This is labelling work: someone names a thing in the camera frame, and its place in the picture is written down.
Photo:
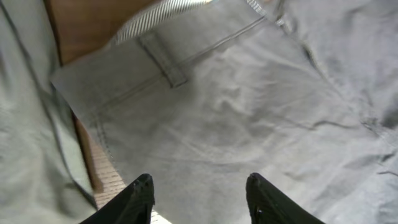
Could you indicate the grey shorts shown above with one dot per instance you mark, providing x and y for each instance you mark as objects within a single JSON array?
[{"x": 201, "y": 94}]

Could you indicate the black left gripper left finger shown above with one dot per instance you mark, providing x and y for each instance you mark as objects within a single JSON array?
[{"x": 133, "y": 205}]

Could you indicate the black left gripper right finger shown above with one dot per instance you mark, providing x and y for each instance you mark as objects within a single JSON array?
[{"x": 268, "y": 205}]

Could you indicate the folded khaki shorts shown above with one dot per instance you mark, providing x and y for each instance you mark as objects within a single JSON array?
[{"x": 43, "y": 174}]

